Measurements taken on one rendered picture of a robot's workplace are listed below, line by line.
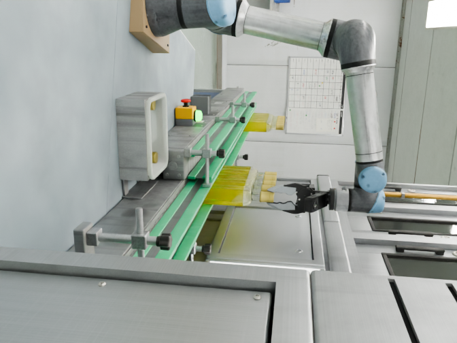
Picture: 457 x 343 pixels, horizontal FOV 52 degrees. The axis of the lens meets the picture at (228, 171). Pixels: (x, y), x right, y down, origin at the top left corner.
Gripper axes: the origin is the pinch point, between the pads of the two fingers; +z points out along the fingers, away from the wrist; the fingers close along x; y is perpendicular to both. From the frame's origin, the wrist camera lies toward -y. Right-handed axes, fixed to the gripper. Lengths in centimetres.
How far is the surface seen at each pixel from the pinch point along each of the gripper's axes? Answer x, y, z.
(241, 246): -13.6, -10.5, 8.1
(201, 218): -4.5, -14.0, 19.9
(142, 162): 14.0, -27.2, 33.8
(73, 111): 29, -53, 40
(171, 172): 7.9, -7.5, 31.1
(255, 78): 46, 590, 53
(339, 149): -61, 601, -82
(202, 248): -7.9, -29.9, 16.4
